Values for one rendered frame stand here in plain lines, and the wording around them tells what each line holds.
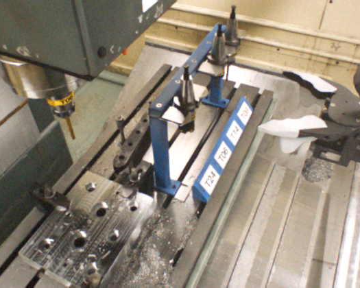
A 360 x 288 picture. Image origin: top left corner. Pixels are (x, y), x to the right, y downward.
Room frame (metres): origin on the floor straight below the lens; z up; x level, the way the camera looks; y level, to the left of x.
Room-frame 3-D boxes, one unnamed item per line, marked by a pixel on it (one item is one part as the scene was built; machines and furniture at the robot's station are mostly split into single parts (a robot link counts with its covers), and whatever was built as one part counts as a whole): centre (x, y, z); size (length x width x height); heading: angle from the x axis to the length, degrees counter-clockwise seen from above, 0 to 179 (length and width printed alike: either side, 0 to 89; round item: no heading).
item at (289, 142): (0.35, -0.18, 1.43); 0.09 x 0.03 x 0.06; 96
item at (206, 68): (0.84, -0.15, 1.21); 0.07 x 0.05 x 0.01; 60
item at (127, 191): (0.63, 0.09, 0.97); 0.13 x 0.03 x 0.15; 150
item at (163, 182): (0.68, 0.01, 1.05); 0.10 x 0.05 x 0.30; 60
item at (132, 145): (0.83, 0.10, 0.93); 0.26 x 0.05 x 0.06; 155
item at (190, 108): (0.70, -0.06, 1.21); 0.06 x 0.06 x 0.03
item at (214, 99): (1.06, -0.21, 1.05); 0.10 x 0.05 x 0.30; 60
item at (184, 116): (0.65, -0.04, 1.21); 0.07 x 0.05 x 0.01; 60
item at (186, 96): (0.70, -0.06, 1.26); 0.04 x 0.04 x 0.07
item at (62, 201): (0.59, 0.33, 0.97); 0.13 x 0.03 x 0.15; 60
